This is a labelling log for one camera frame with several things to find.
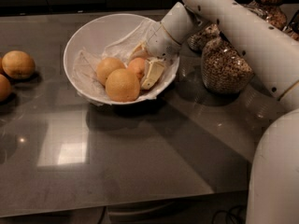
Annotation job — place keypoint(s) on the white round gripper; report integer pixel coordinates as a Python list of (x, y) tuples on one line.
[(162, 42)]

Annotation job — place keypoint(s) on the orange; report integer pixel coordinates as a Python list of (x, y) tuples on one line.
[(137, 66), (5, 88), (106, 67), (18, 64), (1, 67), (122, 86)]

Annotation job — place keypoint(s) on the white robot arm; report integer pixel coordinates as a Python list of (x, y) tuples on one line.
[(274, 58)]

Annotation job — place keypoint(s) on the white bowl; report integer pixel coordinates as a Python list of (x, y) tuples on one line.
[(99, 31)]

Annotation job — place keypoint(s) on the back left glass cereal jar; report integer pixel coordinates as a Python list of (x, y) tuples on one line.
[(198, 41)]

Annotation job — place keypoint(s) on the glass cereal jar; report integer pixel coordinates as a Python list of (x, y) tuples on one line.
[(198, 41), (223, 70), (292, 29), (269, 11)]

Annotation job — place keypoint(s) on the white paper towel liner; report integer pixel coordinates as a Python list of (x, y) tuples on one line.
[(121, 48)]

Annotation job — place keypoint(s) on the front glass cereal jar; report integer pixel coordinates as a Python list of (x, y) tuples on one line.
[(223, 70)]

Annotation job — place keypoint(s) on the back right glass cereal jar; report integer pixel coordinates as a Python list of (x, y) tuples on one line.
[(269, 11)]

